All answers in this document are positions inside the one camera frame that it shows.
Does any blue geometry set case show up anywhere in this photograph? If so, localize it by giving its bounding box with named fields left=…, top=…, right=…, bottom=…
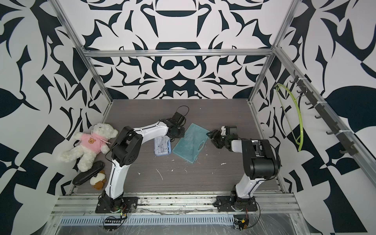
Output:
left=154, top=136, right=172, bottom=157

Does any teal ruler set case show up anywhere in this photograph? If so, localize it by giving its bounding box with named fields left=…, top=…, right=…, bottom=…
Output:
left=172, top=123, right=209, bottom=163

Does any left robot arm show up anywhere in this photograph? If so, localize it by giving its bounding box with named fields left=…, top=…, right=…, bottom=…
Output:
left=100, top=112, right=186, bottom=211

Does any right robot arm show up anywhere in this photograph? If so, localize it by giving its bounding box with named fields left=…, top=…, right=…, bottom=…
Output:
left=206, top=126, right=280, bottom=204

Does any white teddy bear pink shirt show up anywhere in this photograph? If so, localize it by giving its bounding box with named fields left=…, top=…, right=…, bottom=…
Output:
left=59, top=123, right=118, bottom=172

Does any black yellow connector right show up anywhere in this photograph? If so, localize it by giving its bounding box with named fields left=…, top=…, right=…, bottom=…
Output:
left=233, top=217, right=249, bottom=231

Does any small brown white plush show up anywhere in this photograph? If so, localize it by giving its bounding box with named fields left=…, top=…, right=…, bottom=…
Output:
left=90, top=170, right=107, bottom=190

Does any black glasses case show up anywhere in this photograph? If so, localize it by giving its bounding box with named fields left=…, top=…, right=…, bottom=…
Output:
left=72, top=161, right=105, bottom=186

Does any black hook rack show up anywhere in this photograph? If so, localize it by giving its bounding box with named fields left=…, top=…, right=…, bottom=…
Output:
left=291, top=70, right=359, bottom=156

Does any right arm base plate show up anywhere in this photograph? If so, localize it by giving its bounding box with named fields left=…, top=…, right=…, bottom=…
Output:
left=213, top=196, right=258, bottom=212

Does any green tube on wall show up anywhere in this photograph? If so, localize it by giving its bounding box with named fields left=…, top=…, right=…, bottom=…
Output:
left=274, top=83, right=304, bottom=152

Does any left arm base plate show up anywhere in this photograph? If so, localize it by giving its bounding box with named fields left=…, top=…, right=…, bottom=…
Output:
left=95, top=197, right=139, bottom=214

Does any aluminium frame rail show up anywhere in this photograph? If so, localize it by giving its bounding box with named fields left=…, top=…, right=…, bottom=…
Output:
left=52, top=192, right=301, bottom=215

